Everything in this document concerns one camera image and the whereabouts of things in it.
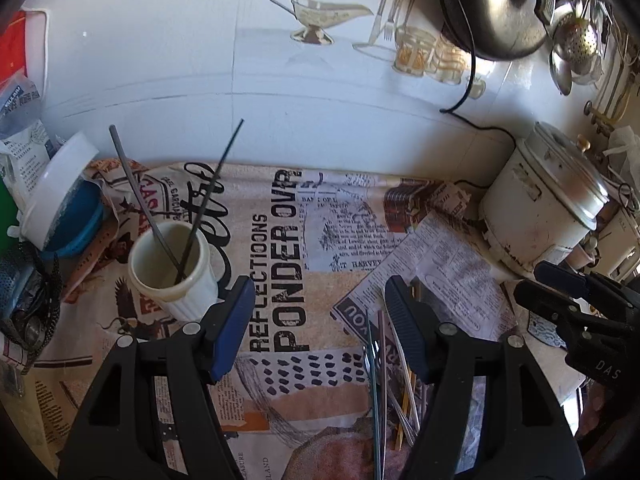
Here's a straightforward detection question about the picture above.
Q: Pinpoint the white chopstick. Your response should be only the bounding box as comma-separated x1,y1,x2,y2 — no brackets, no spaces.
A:
384,304,420,431

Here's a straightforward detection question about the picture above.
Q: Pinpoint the black chopstick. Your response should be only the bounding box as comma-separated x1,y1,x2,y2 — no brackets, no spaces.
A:
175,118,245,285

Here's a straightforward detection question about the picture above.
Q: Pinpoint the grey chopstick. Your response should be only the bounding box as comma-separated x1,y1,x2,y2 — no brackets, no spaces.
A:
108,125,182,278

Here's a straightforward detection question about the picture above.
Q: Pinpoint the dark green chopstick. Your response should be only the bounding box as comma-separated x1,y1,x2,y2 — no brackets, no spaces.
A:
366,315,383,480

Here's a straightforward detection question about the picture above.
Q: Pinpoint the white rice cooker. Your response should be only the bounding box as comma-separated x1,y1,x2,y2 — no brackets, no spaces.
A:
478,122,608,276

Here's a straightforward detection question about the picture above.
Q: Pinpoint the gold chopstick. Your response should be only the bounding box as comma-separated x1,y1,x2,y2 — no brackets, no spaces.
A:
395,372,416,451

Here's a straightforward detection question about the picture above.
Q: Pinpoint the white plastic bag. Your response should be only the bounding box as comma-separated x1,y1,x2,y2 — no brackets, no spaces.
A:
603,126,640,193

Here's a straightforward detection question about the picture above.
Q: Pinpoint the white ribbed cup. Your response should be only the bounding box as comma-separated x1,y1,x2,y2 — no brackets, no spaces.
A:
128,229,218,323

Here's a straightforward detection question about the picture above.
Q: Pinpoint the black mesh item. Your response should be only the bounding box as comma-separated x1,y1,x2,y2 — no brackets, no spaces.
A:
1,242,62,375

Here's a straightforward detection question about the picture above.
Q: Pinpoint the blue bowl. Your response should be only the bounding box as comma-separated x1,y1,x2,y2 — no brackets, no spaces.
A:
40,180,104,261

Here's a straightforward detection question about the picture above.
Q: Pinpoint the metal strainer ladle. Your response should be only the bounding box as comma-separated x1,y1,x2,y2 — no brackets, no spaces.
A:
549,0,603,96

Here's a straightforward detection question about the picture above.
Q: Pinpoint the newspaper print tablecloth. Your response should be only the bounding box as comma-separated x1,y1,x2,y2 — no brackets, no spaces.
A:
3,159,582,479

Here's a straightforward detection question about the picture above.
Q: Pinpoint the white paper food bag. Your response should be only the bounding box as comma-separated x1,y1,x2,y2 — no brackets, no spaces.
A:
1,119,55,211

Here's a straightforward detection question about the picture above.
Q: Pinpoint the clear plastic zip bag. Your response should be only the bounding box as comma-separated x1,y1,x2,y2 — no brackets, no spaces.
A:
0,73,42,140

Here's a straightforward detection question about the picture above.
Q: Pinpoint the red box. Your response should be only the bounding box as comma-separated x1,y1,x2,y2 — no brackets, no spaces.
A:
0,10,49,94

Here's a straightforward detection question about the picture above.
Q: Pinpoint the black power cable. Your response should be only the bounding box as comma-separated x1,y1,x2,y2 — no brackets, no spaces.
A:
439,0,516,191

